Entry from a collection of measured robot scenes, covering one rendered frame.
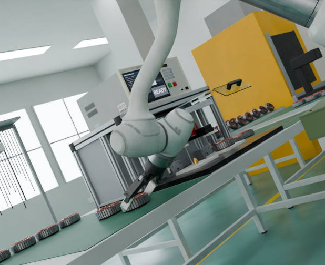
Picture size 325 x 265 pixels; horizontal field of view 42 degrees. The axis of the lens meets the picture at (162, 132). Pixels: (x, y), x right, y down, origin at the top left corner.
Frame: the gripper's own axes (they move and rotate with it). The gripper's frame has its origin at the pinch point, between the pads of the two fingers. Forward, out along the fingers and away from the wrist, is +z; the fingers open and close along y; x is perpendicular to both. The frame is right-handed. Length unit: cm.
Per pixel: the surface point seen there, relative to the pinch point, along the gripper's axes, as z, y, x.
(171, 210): -16.2, -9.6, -16.0
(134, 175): 13.7, 24.1, 15.9
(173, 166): 8.4, 41.9, 8.3
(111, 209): 12.9, -0.7, 6.9
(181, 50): 206, 608, 311
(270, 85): 79, 401, 75
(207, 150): 6, 69, 6
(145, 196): -3.2, 0.8, -2.4
